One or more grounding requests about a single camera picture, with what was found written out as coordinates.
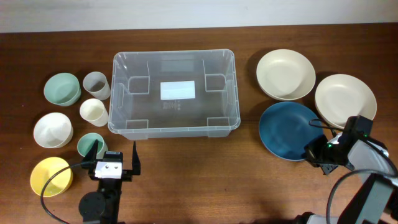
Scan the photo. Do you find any white label in bin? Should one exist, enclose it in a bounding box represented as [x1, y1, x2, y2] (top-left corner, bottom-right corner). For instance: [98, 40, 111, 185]
[160, 81, 196, 100]

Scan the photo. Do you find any green bowl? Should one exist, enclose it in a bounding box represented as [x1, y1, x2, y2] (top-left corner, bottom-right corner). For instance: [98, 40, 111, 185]
[44, 73, 81, 106]

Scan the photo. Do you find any grey cup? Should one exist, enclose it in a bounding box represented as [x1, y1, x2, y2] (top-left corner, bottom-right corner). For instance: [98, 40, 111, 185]
[83, 72, 111, 100]

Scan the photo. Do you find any cream cup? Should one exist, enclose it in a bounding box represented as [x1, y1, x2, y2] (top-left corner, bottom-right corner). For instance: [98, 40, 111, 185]
[80, 98, 108, 127]

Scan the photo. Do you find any yellow bowl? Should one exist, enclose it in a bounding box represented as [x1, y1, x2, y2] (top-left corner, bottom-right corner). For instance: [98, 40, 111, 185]
[30, 157, 73, 197]

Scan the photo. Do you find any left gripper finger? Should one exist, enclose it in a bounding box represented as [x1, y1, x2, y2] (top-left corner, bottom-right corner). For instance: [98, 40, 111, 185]
[132, 141, 141, 175]
[81, 139, 99, 169]

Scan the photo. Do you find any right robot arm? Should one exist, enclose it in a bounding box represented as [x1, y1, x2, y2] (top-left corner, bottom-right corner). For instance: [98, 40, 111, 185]
[293, 115, 397, 223]

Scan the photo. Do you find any beige plate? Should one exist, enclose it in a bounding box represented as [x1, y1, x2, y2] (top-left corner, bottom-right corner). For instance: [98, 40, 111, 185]
[256, 49, 316, 101]
[315, 74, 377, 128]

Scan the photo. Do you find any white bowl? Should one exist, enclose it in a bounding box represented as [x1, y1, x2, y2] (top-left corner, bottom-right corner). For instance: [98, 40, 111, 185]
[33, 113, 73, 149]

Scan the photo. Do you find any clear plastic storage bin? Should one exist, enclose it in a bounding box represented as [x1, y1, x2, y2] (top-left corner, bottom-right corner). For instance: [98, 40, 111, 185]
[108, 49, 241, 140]

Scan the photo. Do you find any green cup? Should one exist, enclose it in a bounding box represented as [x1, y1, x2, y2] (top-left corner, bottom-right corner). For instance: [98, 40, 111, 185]
[77, 133, 108, 159]

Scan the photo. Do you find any blue plate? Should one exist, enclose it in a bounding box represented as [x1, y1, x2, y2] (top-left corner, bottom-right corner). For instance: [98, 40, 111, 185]
[259, 101, 323, 161]

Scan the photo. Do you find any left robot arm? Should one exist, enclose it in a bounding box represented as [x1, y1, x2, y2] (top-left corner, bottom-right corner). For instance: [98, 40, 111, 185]
[78, 140, 141, 223]

